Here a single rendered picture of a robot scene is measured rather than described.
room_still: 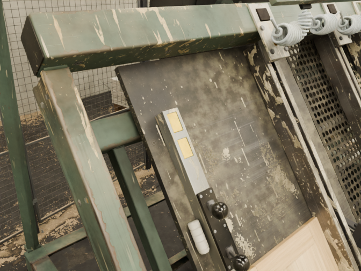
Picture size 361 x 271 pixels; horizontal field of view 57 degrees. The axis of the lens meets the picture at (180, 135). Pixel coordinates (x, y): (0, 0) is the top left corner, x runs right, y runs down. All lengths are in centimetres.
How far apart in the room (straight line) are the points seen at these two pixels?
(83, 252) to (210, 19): 230
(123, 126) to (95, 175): 20
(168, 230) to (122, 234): 230
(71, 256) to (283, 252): 211
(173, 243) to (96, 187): 223
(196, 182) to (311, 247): 47
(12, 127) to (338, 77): 127
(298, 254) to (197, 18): 74
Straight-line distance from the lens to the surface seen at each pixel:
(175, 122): 84
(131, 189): 85
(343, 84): 150
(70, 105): 73
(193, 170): 84
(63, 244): 182
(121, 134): 85
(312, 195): 116
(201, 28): 94
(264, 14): 115
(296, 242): 109
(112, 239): 71
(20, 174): 144
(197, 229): 84
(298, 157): 113
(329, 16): 123
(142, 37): 82
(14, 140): 135
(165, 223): 308
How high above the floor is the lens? 197
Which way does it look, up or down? 25 degrees down
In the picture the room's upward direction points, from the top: 1 degrees clockwise
